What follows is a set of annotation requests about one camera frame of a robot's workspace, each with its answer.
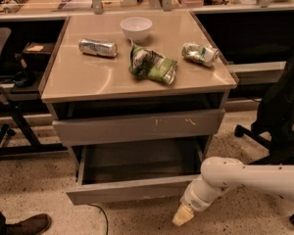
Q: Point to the green chip bag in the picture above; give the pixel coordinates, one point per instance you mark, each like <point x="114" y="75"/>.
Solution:
<point x="148" y="64"/>

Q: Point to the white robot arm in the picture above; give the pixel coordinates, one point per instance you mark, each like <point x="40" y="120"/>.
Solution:
<point x="220" y="175"/>

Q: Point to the grey drawer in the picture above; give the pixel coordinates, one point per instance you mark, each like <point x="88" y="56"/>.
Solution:
<point x="135" y="171"/>
<point x="104" y="130"/>

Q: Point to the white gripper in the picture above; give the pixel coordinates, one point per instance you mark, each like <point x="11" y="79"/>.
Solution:
<point x="193" y="202"/>

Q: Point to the grey top drawer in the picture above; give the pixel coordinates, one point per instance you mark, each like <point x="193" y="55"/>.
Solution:
<point x="104" y="130"/>

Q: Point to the black coiled tool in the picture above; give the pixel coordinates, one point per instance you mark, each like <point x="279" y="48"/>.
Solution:
<point x="12" y="6"/>

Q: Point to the black box with label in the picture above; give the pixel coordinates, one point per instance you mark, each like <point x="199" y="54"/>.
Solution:
<point x="37" y="55"/>

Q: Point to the white ceramic bowl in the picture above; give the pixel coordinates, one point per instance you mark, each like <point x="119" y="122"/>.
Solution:
<point x="136" y="29"/>

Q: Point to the silver soda can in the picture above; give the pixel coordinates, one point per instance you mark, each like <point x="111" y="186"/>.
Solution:
<point x="98" y="48"/>

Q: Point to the brown shoe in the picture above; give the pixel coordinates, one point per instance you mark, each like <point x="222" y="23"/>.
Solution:
<point x="35" y="225"/>

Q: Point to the grey drawer cabinet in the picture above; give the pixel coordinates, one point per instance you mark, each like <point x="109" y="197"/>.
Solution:
<point x="86" y="86"/>

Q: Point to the black office chair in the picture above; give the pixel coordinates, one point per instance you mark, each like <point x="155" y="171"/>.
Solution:
<point x="274" y="125"/>

